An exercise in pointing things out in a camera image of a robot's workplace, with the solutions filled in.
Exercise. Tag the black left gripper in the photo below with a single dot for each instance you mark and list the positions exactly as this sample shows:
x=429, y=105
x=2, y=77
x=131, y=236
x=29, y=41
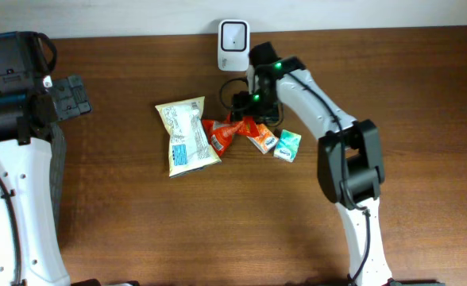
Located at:
x=76, y=75

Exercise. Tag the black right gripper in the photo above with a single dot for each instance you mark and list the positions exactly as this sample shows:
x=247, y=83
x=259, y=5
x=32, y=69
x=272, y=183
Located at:
x=241, y=108

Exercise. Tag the orange tissue pack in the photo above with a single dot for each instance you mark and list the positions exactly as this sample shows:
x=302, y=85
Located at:
x=266, y=140

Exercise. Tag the teal tissue pack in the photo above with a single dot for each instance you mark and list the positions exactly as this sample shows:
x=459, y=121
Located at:
x=287, y=146

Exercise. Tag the orange snack packet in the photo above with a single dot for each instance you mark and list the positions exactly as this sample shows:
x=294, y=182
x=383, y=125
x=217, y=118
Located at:
x=221, y=134

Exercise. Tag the cream chips bag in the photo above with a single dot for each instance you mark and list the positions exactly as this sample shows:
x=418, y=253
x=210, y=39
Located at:
x=189, y=148

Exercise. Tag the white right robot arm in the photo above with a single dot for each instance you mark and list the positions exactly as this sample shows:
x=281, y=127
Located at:
x=350, y=161

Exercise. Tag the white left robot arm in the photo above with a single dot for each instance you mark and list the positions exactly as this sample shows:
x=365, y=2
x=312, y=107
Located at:
x=31, y=107

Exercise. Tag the white barcode scanner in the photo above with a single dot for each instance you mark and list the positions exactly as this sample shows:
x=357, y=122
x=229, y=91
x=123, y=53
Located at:
x=233, y=45

